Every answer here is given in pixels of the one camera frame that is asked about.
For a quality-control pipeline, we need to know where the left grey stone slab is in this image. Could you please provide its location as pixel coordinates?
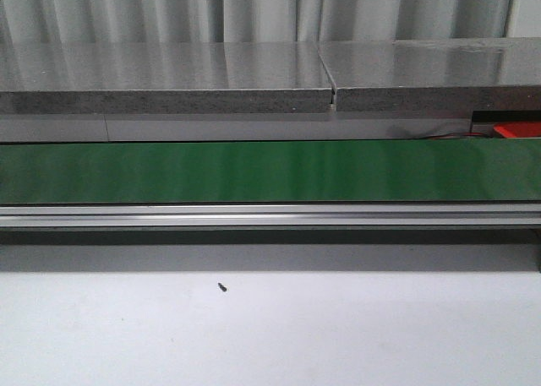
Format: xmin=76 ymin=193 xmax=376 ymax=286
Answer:
xmin=1 ymin=42 xmax=333 ymax=114

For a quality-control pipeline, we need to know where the grey stone slab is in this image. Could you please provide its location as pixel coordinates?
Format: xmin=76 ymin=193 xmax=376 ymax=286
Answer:
xmin=319 ymin=37 xmax=540 ymax=111
xmin=1 ymin=42 xmax=333 ymax=114

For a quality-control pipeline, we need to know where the right grey stone slab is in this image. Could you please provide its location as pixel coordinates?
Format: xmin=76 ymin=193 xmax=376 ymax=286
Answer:
xmin=319 ymin=37 xmax=540 ymax=111

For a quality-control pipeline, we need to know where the green conveyor belt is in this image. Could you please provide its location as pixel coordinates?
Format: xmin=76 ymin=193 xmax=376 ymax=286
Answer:
xmin=1 ymin=139 xmax=540 ymax=205

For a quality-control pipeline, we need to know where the red plastic bin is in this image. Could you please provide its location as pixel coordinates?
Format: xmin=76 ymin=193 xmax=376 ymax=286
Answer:
xmin=493 ymin=122 xmax=541 ymax=139

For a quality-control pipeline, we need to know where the grey pleated curtain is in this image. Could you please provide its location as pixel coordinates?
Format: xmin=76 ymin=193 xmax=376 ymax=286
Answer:
xmin=1 ymin=0 xmax=540 ymax=43

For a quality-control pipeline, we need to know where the aluminium conveyor side rail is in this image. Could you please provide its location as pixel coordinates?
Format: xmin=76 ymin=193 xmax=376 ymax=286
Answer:
xmin=1 ymin=203 xmax=540 ymax=229

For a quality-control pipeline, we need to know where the red and black cable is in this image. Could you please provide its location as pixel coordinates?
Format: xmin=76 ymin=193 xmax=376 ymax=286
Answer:
xmin=413 ymin=131 xmax=487 ymax=141

